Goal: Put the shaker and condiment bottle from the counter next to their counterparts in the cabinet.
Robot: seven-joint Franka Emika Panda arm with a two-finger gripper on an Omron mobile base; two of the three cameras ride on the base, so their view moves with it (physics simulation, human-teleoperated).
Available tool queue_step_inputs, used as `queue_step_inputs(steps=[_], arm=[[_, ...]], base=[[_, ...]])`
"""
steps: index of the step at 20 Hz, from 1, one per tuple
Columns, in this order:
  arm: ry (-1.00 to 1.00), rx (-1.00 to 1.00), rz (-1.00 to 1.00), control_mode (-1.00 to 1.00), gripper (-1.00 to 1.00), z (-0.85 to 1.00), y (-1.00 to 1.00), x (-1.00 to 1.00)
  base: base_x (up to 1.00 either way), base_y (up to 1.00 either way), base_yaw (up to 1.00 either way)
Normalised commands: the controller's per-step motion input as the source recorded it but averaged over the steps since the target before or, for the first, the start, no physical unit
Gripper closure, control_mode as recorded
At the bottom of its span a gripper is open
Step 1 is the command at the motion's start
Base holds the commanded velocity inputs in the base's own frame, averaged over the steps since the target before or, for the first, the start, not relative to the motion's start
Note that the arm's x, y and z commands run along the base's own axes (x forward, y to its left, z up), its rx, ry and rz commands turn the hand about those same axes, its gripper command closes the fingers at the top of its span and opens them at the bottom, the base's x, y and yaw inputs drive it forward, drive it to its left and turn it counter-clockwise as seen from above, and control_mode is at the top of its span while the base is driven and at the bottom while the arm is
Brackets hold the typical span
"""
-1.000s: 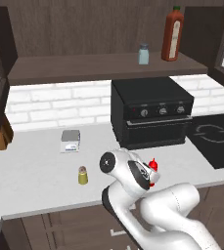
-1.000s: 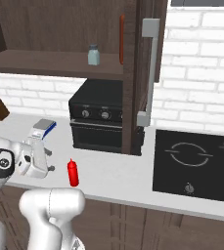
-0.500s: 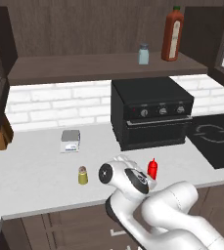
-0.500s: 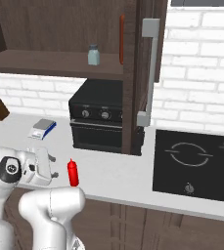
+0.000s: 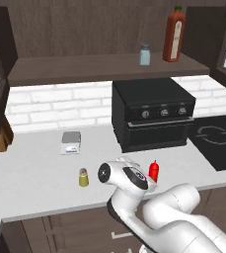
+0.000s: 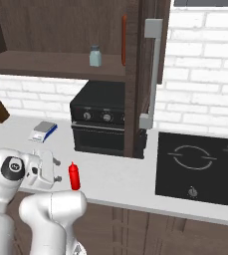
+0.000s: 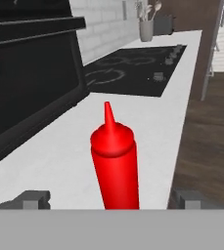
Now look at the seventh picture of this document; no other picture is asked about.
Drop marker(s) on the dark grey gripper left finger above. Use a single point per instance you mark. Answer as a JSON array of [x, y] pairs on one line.
[[32, 200]]

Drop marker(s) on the black hob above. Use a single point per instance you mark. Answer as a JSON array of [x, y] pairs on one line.
[[134, 70]]

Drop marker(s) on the grey utensil pot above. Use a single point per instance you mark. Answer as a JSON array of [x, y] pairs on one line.
[[146, 30]]

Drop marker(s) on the dark grey toaster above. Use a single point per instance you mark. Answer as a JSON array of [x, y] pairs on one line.
[[164, 24]]

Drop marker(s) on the grey hob knob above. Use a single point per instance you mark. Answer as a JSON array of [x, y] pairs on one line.
[[158, 76]]

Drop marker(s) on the red condiment squeeze bottle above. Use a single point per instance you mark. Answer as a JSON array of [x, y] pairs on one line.
[[115, 162]]

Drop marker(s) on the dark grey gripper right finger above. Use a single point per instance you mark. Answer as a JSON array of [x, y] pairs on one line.
[[188, 199]]

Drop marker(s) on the wooden spoon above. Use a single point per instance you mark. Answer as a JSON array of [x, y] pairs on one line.
[[156, 9]]

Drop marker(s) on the black microwave oven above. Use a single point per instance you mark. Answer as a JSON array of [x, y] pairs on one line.
[[28, 71]]

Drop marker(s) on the pale spatula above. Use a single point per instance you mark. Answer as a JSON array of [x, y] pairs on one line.
[[144, 12]]

